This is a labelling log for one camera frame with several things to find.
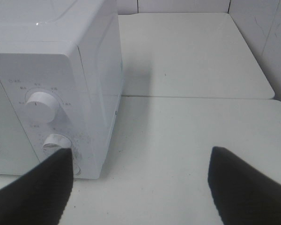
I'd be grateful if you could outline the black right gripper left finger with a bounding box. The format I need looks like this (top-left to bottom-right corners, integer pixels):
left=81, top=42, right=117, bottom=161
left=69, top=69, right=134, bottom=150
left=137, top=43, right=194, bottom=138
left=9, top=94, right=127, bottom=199
left=0, top=149, right=74, bottom=225

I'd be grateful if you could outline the white upper power knob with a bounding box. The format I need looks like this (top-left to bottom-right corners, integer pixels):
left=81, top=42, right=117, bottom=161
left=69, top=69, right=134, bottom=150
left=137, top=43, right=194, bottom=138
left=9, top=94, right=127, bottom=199
left=24, top=91, right=60, bottom=123

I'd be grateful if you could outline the white microwave oven body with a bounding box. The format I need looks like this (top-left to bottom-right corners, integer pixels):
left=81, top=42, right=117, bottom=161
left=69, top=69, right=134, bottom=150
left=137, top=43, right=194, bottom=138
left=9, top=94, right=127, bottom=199
left=0, top=0, right=124, bottom=179

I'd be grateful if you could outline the white microwave door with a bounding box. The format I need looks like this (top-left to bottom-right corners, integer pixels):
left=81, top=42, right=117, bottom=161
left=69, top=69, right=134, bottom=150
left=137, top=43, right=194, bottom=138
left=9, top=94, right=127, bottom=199
left=0, top=77, right=40, bottom=175

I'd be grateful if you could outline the white timer knob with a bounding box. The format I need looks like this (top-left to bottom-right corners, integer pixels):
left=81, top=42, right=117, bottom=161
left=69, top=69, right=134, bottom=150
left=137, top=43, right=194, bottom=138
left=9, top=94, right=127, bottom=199
left=43, top=134, right=72, bottom=156

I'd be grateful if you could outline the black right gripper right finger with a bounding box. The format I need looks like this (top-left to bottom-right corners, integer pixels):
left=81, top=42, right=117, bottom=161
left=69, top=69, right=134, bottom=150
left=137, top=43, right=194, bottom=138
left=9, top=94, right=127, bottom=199
left=207, top=146, right=281, bottom=225

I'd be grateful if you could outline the round white door button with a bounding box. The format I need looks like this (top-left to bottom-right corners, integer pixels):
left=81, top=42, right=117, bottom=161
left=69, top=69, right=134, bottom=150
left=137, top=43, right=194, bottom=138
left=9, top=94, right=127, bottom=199
left=73, top=163, right=81, bottom=175

